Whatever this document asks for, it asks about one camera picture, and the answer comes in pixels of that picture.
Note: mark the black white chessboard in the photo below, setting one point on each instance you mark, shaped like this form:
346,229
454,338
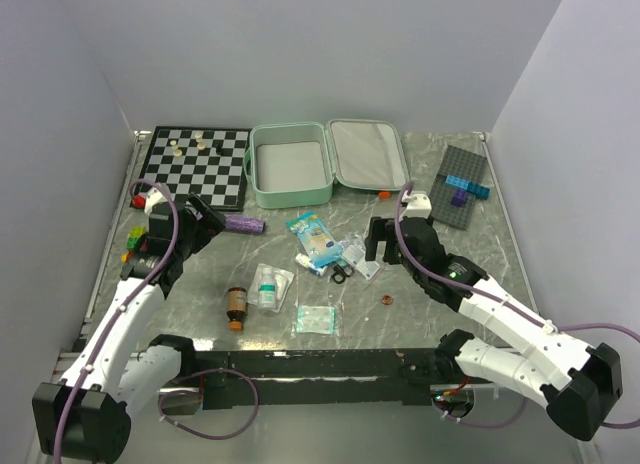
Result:
218,179

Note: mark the white gauze packet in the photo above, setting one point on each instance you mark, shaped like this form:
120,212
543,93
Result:
282,279

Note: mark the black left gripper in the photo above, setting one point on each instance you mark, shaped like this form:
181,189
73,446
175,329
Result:
206,226

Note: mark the mint green medicine case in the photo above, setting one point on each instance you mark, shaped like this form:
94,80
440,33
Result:
297,164

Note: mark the purple glitter microphone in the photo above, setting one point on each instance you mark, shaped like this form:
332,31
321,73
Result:
244,225

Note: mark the grey lego baseplate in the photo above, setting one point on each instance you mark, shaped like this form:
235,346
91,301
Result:
463,164

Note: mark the small black scissors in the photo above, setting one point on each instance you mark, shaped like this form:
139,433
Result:
341,273

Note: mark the purple lego brick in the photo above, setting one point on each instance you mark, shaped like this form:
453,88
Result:
459,198

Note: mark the cream chess piece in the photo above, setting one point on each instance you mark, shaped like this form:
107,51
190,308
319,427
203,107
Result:
200,142

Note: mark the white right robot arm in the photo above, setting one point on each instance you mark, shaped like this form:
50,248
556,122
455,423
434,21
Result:
576,383

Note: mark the blue cotton swab pack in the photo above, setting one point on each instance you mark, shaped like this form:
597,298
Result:
317,241

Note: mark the clear alcohol pad packets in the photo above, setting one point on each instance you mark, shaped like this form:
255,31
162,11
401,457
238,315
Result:
353,244

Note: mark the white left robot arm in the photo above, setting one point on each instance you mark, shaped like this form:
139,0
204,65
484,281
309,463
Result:
87,414

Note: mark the cream chess pawn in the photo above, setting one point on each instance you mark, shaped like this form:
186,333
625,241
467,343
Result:
177,152

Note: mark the green lego block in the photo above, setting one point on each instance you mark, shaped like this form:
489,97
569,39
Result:
134,235

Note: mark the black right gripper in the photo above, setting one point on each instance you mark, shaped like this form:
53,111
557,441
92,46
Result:
377,232

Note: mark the teal plaster packet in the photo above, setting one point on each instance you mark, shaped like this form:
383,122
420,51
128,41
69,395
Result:
315,320

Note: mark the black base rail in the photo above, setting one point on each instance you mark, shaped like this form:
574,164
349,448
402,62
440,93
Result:
225,379

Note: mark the blue lego bricks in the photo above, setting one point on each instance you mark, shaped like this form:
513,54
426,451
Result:
479,191

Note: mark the white green medicine bottle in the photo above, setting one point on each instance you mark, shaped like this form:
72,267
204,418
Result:
267,290

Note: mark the red yellow toy car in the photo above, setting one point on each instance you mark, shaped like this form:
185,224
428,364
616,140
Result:
127,256

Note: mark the brown orange-cap bottle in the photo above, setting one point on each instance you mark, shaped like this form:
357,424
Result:
236,308

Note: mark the white blue bandage roll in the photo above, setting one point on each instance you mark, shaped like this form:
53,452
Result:
305,262

